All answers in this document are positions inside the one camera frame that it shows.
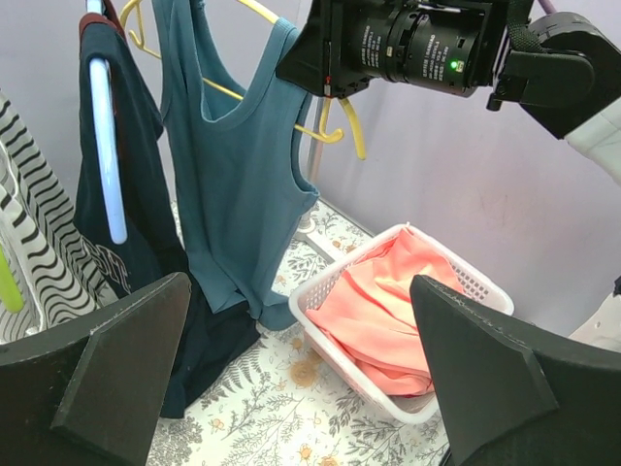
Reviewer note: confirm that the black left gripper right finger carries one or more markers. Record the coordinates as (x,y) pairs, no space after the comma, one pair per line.
(511,393)

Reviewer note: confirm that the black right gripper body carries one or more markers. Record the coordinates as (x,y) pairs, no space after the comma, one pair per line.
(447,46)

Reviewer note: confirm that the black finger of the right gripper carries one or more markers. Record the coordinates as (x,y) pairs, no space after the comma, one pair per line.
(303,64)

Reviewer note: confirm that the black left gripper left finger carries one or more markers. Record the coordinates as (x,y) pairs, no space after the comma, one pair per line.
(89,391)

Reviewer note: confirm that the blue tank top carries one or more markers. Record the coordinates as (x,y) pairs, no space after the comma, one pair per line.
(235,149)

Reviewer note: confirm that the striped black white top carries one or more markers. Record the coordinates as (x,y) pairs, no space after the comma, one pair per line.
(55,272)

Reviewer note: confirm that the green hanger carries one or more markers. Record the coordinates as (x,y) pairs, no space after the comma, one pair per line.
(11,296)

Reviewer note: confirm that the light blue hanger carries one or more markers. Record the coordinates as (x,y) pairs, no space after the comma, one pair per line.
(104,127)

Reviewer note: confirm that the dark navy top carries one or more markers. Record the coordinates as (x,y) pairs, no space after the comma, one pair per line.
(209,341)

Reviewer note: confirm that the white mesh basket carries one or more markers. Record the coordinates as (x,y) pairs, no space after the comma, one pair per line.
(312,293)

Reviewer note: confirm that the pink cloth in basket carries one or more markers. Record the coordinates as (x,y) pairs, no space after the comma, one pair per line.
(369,317)

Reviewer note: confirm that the floral table mat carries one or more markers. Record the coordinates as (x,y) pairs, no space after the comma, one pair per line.
(280,404)

